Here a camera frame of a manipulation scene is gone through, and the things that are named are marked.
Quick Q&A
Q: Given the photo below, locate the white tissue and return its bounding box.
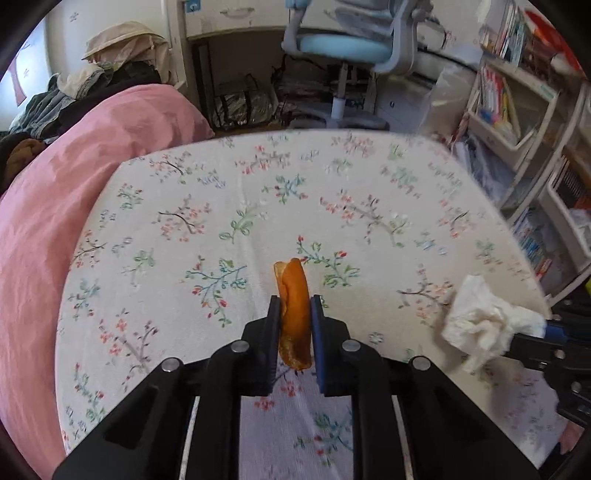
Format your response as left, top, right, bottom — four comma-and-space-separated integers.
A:
442, 275, 547, 374

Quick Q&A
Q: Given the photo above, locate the orange peel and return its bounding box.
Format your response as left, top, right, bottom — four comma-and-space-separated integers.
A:
273, 258, 311, 371

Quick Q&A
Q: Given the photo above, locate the person right hand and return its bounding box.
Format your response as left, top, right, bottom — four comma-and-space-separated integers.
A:
559, 422, 584, 455

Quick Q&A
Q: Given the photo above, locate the floral cushion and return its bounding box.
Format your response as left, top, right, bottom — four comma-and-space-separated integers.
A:
56, 131, 565, 465

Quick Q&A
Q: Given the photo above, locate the white bookshelf with books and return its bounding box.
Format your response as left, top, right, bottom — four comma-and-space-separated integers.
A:
453, 1, 590, 303

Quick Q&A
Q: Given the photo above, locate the pink duvet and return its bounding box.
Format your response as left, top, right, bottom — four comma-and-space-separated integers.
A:
1, 84, 213, 479

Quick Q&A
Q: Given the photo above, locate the white desk with drawers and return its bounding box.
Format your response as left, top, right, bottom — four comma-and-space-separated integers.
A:
161, 0, 486, 130

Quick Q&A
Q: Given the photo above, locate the blue grey desk chair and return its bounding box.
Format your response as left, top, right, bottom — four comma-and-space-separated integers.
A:
281, 0, 434, 131

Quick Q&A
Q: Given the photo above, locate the pile of clothes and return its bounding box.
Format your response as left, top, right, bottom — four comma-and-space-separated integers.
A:
1, 21, 177, 140

